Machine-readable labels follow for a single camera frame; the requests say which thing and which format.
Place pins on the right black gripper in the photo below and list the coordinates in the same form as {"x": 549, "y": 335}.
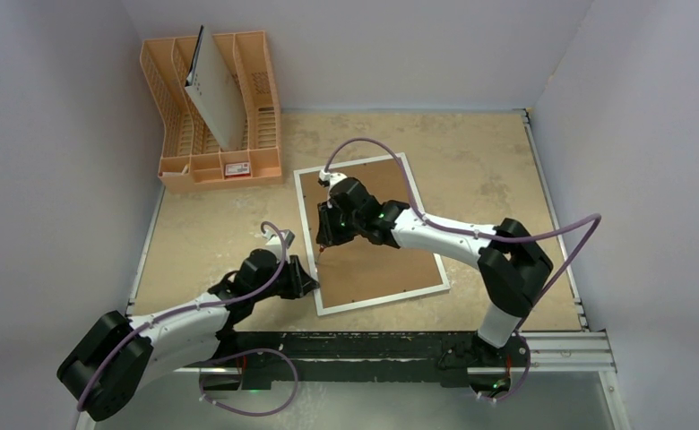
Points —
{"x": 328, "y": 232}

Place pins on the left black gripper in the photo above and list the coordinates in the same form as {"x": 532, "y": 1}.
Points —
{"x": 299, "y": 282}

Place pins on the white picture frame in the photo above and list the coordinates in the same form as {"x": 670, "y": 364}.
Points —
{"x": 358, "y": 274}

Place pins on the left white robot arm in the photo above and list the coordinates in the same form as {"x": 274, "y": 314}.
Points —
{"x": 119, "y": 355}

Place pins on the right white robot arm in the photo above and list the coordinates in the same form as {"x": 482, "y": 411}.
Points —
{"x": 514, "y": 268}

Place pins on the small red white box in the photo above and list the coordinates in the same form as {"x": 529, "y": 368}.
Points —
{"x": 237, "y": 170}

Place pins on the orange plastic file organizer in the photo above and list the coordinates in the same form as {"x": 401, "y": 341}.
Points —
{"x": 191, "y": 159}

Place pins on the white board in organizer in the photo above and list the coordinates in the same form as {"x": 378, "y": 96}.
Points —
{"x": 216, "y": 97}

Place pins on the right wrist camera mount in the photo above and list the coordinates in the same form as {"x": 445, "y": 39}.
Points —
{"x": 328, "y": 179}

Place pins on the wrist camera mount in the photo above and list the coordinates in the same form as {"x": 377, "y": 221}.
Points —
{"x": 278, "y": 242}
{"x": 328, "y": 179}

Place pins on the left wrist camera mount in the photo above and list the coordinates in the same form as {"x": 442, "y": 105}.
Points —
{"x": 278, "y": 242}

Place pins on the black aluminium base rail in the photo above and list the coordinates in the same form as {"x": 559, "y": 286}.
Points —
{"x": 452, "y": 359}

